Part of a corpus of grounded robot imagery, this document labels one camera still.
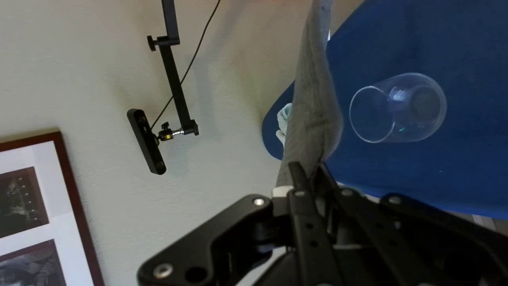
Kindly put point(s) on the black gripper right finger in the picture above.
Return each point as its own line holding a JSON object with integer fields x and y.
{"x": 413, "y": 243}

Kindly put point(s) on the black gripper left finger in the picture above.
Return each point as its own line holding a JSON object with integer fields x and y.
{"x": 248, "y": 238}

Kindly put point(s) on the grey quilted pot holder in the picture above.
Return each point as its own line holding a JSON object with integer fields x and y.
{"x": 311, "y": 95}

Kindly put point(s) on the clear glass cup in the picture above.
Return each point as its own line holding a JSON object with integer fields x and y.
{"x": 402, "y": 108}

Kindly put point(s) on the blue ironing board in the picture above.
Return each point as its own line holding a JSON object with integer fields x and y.
{"x": 449, "y": 168}

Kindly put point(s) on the light blue terry cloth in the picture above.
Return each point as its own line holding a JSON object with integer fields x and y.
{"x": 284, "y": 123}

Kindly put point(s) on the black stereo camera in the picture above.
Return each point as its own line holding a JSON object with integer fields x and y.
{"x": 146, "y": 139}

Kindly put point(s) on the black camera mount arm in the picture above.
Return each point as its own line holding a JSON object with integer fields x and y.
{"x": 175, "y": 73}

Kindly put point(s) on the dark framed wall picture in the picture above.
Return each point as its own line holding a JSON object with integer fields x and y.
{"x": 37, "y": 211}

